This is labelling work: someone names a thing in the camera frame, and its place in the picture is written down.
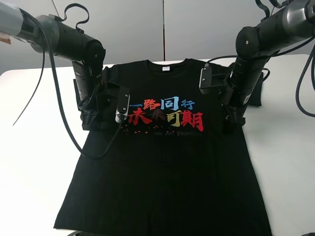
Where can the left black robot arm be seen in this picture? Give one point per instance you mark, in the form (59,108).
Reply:
(49,34)

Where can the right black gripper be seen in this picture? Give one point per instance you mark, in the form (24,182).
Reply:
(236,92)

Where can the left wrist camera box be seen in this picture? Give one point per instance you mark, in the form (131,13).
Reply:
(122,105)

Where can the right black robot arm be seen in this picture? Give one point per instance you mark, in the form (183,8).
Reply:
(255,46)

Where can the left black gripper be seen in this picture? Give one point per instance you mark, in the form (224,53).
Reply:
(93,94)

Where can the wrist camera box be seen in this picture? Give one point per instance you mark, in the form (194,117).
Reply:
(210,80)
(122,105)

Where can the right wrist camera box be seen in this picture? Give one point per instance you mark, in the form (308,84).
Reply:
(210,80)

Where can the black printed t-shirt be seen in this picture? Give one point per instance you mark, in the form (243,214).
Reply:
(171,169)

